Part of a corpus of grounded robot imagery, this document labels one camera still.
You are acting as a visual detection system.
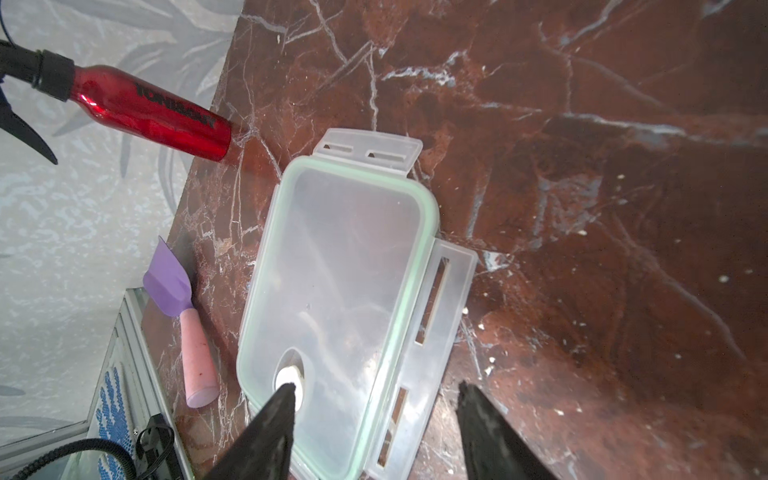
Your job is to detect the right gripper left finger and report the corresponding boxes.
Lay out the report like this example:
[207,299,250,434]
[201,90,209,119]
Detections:
[204,383,296,480]

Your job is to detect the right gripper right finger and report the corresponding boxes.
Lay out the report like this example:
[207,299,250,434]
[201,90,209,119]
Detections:
[456,381,555,479]

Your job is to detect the red spray bottle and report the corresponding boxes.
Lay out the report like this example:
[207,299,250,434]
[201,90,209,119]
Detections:
[0,39,234,167]

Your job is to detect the lunch box lid green seal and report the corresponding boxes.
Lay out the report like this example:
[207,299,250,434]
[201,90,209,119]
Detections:
[236,128,477,479]

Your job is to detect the purple pink spatula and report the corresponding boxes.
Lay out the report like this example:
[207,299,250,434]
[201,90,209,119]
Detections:
[143,237,220,409]

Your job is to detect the blue white work glove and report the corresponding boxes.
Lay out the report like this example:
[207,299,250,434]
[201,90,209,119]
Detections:
[89,363,135,459]

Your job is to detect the aluminium frame rails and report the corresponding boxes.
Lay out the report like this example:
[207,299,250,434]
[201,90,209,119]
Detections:
[1,288,194,479]

